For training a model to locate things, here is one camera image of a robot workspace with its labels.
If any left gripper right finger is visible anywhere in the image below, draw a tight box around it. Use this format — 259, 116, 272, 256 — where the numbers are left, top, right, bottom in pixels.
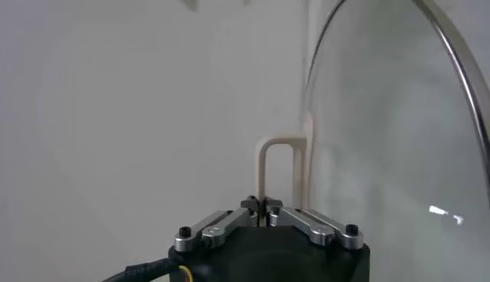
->
263, 195, 364, 251

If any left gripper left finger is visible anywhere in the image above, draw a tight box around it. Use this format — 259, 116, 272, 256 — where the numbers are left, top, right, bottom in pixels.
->
174, 195, 262, 254

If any glass lid with cream handle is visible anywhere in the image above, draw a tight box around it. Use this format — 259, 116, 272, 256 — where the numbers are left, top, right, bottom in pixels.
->
255, 0, 490, 282

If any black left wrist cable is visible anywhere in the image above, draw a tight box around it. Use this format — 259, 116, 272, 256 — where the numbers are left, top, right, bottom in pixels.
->
101, 257, 194, 282

